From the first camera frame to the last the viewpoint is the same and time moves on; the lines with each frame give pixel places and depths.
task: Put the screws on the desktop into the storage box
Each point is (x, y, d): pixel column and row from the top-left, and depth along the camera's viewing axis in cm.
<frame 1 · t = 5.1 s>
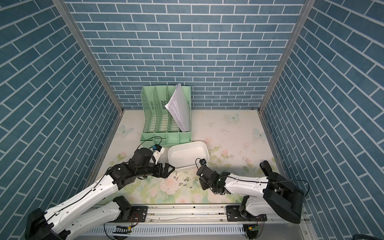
left hand: (171, 169, 75), fingers open
right hand: (203, 180, 86), fingers open
green plastic file organizer: (159, 127, 110), point 2 cm above the table
white paper stack: (177, 106, 91), point 25 cm above the table
white plastic storage box: (186, 154, 96), point 2 cm above the table

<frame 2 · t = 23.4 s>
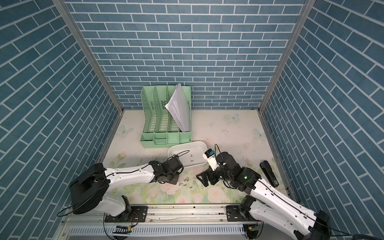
left hand: (178, 179, 85), fingers closed
right hand: (204, 172, 74), fingers open
the named things where they were.

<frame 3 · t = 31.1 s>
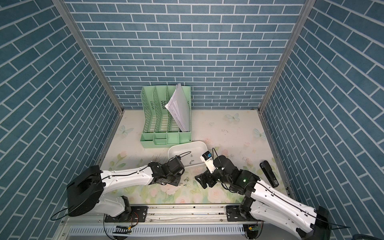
left hand: (181, 181, 83), fingers open
right hand: (202, 173, 73), fingers open
the named things where they were.

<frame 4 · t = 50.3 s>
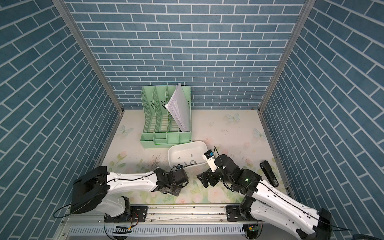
left hand: (180, 192, 81), fingers closed
right hand: (204, 172, 73), fingers open
the named things where they were.

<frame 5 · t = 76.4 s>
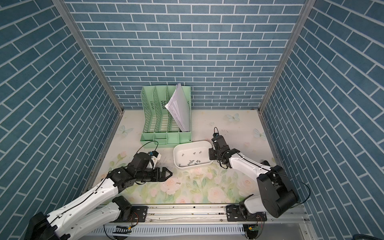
left hand: (169, 176, 77), fingers open
right hand: (213, 151, 91), fingers closed
